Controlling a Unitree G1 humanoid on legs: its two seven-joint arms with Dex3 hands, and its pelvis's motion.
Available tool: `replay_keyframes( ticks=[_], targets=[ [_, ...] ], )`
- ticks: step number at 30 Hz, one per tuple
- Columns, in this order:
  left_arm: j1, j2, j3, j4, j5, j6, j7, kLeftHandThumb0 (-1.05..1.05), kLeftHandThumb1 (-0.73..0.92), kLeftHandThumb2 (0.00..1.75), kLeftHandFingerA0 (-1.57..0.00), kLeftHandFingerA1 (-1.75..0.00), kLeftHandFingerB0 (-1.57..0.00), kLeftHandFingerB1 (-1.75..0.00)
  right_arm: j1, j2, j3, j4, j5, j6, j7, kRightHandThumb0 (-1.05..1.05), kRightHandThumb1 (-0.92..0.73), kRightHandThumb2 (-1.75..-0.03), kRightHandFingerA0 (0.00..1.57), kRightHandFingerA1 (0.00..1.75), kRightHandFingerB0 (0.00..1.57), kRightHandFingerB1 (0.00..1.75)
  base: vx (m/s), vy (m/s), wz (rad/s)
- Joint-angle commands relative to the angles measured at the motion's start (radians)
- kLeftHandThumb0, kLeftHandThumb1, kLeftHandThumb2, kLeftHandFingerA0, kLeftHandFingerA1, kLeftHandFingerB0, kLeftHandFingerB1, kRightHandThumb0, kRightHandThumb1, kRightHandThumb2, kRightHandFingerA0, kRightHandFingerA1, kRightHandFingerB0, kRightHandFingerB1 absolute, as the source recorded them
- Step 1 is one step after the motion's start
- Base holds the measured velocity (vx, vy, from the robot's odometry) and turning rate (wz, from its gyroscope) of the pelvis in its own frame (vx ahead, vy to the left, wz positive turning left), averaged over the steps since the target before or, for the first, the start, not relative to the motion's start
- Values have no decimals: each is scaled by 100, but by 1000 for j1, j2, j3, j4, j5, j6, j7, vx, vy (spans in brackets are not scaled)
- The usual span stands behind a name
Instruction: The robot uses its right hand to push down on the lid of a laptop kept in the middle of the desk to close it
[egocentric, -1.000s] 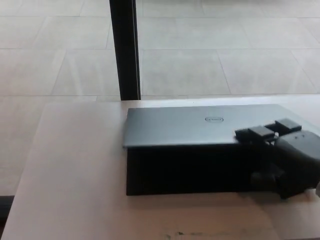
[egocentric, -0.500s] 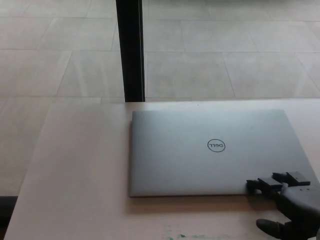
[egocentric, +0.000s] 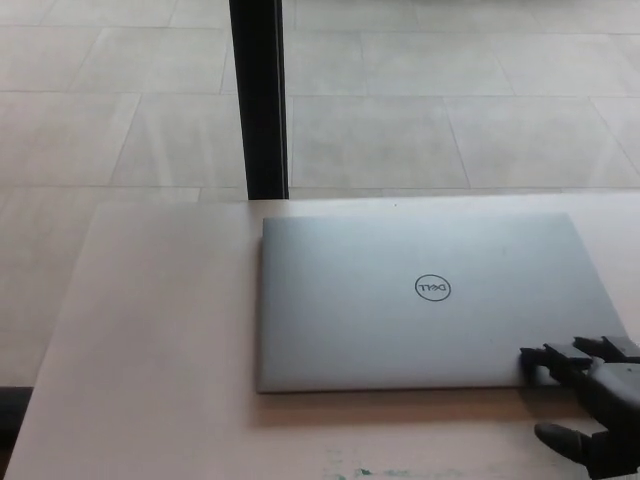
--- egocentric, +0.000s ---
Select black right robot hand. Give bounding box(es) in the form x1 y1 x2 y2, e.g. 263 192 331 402
518 335 640 480

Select silver Dell laptop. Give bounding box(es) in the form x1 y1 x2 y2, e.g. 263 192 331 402
255 212 630 395

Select black vertical frame post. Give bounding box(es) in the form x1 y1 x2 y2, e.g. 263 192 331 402
228 0 292 202

